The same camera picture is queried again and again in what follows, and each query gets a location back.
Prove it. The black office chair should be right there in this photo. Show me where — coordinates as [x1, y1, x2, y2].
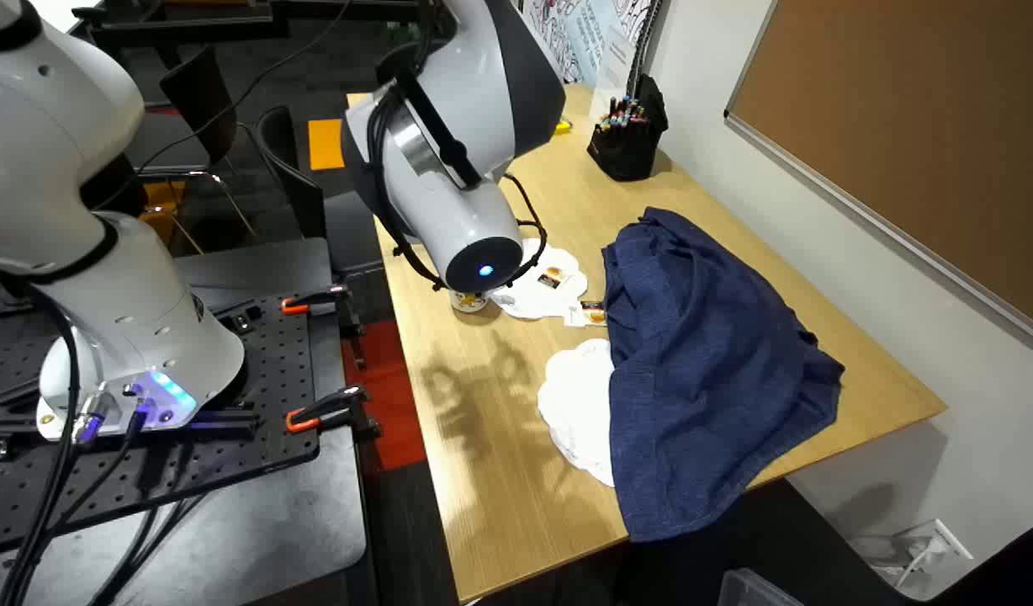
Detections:
[252, 103, 357, 243]

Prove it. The white lace paper doily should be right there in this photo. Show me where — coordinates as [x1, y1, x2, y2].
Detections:
[481, 237, 593, 330]
[535, 335, 623, 493]

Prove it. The brown cork board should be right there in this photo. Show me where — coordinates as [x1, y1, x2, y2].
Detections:
[721, 0, 1033, 365]

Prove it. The printed white poster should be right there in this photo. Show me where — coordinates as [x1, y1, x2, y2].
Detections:
[510, 0, 658, 94]

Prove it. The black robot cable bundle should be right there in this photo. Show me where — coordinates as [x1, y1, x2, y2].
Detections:
[0, 292, 88, 606]

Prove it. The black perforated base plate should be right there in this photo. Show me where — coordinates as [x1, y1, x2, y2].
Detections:
[0, 292, 326, 564]

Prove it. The yellow box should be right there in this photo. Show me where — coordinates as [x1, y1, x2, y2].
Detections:
[302, 114, 350, 175]

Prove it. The dark blue cloth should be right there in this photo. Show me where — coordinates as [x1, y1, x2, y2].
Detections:
[600, 205, 849, 547]

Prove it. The black fabric pen pouch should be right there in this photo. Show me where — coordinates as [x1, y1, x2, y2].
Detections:
[584, 72, 673, 187]

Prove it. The orange handled black clamp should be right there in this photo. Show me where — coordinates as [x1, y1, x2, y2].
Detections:
[275, 283, 353, 322]
[278, 380, 379, 437]

